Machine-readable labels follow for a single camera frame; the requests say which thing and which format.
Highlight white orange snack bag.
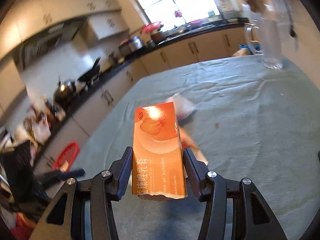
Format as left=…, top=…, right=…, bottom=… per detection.
left=179, top=127, right=209, bottom=165

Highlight orange medicine box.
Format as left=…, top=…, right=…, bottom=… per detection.
left=131, top=102, right=188, bottom=200

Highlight pink white plastic bag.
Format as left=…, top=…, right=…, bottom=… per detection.
left=166, top=93, right=196, bottom=120

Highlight beige lower kitchen cabinets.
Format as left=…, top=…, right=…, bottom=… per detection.
left=33, top=22, right=246, bottom=168

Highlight red plastic mesh basket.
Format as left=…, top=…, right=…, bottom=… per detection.
left=52, top=141, right=80, bottom=172

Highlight black lidded wok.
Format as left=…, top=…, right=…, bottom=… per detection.
left=53, top=76, right=76, bottom=111

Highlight grey-blue table cloth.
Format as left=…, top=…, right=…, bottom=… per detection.
left=44, top=55, right=320, bottom=240

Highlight clear glass pitcher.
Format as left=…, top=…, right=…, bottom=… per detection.
left=245, top=18, right=283, bottom=70

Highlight pink colander bowl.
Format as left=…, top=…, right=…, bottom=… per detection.
left=141, top=21, right=162, bottom=34

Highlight beige upper wall cabinet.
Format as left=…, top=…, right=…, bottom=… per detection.
left=1, top=0, right=129, bottom=58

